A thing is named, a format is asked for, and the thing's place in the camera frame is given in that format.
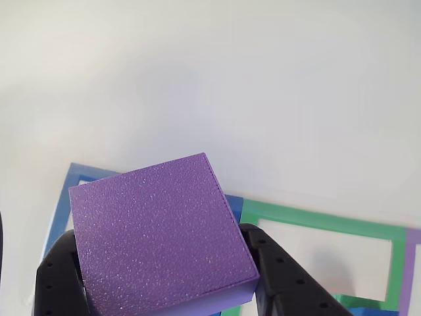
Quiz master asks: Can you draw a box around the long black camera cable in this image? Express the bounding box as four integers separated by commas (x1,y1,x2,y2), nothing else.
0,210,4,284

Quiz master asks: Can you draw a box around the purple square block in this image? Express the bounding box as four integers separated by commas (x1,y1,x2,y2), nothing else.
68,152,260,316

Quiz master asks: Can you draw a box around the blue square frame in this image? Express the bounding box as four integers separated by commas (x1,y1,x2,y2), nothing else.
42,162,245,264

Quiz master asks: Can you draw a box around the green square frame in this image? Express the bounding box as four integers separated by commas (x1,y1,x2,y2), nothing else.
223,199,409,316

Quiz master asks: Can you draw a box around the purple square frame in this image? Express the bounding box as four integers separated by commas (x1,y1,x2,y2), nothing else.
399,228,421,316

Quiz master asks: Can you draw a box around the small blue cube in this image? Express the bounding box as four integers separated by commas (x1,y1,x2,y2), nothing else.
348,307,401,316

